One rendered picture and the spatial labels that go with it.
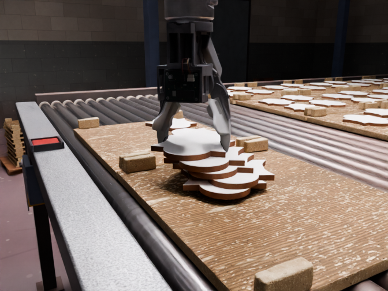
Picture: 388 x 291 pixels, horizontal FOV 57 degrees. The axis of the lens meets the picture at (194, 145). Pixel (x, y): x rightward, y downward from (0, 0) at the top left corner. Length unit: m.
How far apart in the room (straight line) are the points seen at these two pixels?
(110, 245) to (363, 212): 0.34
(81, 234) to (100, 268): 0.09
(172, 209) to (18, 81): 5.46
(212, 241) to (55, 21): 5.68
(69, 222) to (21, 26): 5.43
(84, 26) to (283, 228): 5.78
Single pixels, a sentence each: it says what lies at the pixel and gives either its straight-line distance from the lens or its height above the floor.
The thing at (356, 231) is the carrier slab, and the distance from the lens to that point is 0.50.
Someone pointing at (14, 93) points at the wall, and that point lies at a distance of 5.91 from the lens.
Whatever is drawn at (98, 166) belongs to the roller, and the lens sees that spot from 0.76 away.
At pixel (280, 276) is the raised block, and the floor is 0.96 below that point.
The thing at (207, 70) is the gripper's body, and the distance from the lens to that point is 0.54.
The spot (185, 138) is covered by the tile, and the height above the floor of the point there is 1.00.
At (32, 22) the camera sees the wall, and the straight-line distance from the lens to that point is 5.94.
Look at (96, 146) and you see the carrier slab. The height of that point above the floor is 0.94.
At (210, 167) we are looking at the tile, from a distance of 0.53.
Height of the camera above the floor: 1.16
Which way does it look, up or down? 15 degrees down
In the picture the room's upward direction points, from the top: straight up
